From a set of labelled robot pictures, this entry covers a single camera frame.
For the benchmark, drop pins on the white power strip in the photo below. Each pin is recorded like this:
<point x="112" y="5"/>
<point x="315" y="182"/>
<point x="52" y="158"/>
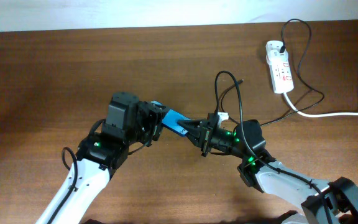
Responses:
<point x="282" y="81"/>

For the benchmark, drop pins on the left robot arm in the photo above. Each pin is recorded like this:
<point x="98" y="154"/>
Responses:
<point x="129" y="120"/>

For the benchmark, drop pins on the blue Galaxy smartphone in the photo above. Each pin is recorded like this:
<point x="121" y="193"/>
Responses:
<point x="171" y="119"/>

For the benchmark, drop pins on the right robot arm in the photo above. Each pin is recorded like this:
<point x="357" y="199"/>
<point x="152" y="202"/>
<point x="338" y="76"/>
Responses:
<point x="321" y="201"/>

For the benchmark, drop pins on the white charger plug adapter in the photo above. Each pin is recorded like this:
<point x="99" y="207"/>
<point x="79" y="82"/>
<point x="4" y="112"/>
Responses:
<point x="275" y="56"/>

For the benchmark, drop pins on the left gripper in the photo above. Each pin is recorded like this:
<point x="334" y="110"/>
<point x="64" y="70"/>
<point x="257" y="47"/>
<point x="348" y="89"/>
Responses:
<point x="155" y="114"/>

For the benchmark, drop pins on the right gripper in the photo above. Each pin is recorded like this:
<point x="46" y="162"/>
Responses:
<point x="203" y="134"/>

